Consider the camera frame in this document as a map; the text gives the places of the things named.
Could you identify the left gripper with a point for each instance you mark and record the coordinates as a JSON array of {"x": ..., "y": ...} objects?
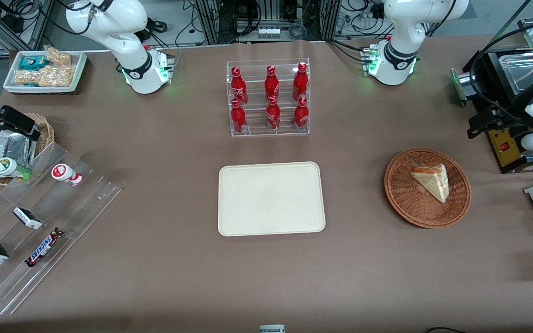
[{"x": 510, "y": 117}]

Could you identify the triangular sandwich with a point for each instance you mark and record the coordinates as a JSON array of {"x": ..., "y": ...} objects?
[{"x": 435, "y": 185}]

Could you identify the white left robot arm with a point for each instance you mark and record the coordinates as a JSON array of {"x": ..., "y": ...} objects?
[{"x": 403, "y": 27}]

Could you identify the small wicker basket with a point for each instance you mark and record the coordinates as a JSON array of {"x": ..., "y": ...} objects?
[{"x": 46, "y": 132}]

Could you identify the large round wicker basket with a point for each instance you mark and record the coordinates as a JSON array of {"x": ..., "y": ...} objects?
[{"x": 405, "y": 194}]

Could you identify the beige rectangular tray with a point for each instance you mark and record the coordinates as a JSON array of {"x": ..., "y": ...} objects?
[{"x": 271, "y": 199}]

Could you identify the silver foil pack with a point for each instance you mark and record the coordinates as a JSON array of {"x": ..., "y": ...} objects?
[{"x": 9, "y": 145}]

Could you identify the golden rice cracker pack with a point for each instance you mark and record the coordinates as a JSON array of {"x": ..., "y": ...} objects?
[
  {"x": 58, "y": 56},
  {"x": 58, "y": 76},
  {"x": 26, "y": 77}
]

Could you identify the green yogurt drink bottle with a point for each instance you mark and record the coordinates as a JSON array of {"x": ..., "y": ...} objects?
[{"x": 6, "y": 166}]

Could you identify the steel warmer pan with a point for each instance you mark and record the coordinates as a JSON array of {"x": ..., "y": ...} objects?
[{"x": 521, "y": 74}]

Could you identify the teal snack pack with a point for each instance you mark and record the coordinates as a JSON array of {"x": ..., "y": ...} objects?
[{"x": 33, "y": 62}]

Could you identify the black food warmer machine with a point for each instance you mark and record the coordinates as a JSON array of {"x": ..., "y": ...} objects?
[{"x": 484, "y": 60}]

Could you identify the red yogurt drink bottle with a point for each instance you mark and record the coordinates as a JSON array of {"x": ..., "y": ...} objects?
[{"x": 63, "y": 172}]

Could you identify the white rectangular snack dish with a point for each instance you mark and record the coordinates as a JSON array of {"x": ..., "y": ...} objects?
[{"x": 80, "y": 69}]

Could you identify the clear acrylic stepped display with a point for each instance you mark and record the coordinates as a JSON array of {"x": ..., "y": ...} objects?
[{"x": 86, "y": 203}]

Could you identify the snickers chocolate bar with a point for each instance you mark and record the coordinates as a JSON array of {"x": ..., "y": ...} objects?
[{"x": 44, "y": 247}]

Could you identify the red cola bottle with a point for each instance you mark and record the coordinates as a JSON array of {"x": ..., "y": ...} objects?
[
  {"x": 301, "y": 114},
  {"x": 238, "y": 118},
  {"x": 271, "y": 83},
  {"x": 300, "y": 81},
  {"x": 238, "y": 85},
  {"x": 273, "y": 115}
]

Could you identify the brown table cover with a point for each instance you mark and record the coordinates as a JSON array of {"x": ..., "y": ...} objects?
[{"x": 155, "y": 277}]

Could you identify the clear acrylic bottle rack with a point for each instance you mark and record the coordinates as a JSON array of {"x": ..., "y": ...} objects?
[{"x": 257, "y": 130}]

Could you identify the white power strip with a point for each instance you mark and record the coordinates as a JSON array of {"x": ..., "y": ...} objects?
[{"x": 269, "y": 33}]

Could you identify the aluminium equipment rack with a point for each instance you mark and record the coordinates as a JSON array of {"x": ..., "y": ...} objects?
[{"x": 238, "y": 18}]

